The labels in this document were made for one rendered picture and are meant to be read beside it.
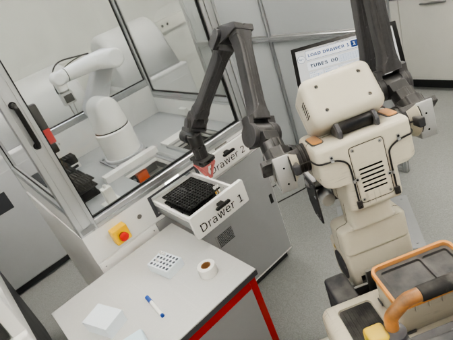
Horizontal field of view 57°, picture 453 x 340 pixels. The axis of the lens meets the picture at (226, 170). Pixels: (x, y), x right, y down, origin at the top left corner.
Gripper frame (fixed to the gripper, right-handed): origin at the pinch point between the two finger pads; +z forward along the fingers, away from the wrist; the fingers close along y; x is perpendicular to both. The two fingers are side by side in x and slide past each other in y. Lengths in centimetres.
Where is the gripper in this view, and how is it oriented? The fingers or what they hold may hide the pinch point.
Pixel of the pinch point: (208, 175)
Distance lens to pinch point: 176.3
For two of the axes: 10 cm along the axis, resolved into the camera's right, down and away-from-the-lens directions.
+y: 6.1, 2.0, -7.7
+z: 2.9, 8.4, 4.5
